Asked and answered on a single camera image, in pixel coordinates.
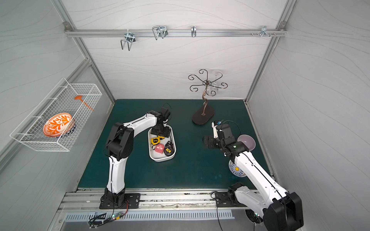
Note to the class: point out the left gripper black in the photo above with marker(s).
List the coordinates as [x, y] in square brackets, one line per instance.
[160, 131]

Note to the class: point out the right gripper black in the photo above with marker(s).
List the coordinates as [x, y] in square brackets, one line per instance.
[213, 141]

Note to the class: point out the large yellow tape measure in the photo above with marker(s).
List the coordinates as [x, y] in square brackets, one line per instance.
[155, 141]

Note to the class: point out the pink tape measure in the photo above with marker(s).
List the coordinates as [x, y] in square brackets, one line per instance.
[159, 148]

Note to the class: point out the black round tape measure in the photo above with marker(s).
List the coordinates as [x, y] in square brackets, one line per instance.
[169, 149]

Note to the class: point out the white plastic storage box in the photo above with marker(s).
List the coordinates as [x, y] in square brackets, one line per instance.
[160, 157]

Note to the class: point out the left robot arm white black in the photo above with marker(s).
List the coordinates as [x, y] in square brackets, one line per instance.
[120, 145]

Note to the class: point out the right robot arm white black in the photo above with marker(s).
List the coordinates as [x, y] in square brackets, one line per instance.
[279, 209]

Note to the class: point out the black metal jewelry stand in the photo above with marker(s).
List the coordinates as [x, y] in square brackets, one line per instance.
[205, 113]

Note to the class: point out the blue yellow patterned plate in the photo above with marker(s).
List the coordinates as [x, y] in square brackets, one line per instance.
[235, 170]

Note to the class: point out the purple bowl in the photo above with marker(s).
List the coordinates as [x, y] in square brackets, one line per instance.
[248, 140]

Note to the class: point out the orange spatula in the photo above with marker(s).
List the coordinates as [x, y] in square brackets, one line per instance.
[79, 97]

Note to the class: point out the metal double hook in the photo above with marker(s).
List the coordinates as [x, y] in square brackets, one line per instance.
[128, 40]

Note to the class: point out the metal loop hook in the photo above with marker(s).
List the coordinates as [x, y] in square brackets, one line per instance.
[159, 32]

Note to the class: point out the orange patterned plate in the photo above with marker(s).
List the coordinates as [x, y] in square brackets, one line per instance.
[58, 125]

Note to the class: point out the small metal hook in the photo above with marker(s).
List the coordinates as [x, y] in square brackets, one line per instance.
[193, 31]

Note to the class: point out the wiring bundle with board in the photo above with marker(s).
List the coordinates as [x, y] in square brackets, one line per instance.
[105, 219]

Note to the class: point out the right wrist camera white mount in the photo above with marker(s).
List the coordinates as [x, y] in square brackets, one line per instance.
[217, 129]

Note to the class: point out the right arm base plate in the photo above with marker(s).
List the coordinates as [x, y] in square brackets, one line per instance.
[226, 200]

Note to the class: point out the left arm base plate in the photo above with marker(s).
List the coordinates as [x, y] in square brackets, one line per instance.
[128, 200]

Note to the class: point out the aluminium top rail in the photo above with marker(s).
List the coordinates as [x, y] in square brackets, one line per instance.
[172, 33]

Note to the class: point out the white vented cable duct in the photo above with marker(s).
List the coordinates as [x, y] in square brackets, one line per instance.
[161, 215]

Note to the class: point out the white wire basket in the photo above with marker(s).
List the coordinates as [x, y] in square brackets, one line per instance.
[59, 100]

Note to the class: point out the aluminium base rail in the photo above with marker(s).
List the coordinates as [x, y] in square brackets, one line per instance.
[151, 199]

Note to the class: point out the metal bracket hook right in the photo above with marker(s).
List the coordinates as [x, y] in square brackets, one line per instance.
[263, 33]

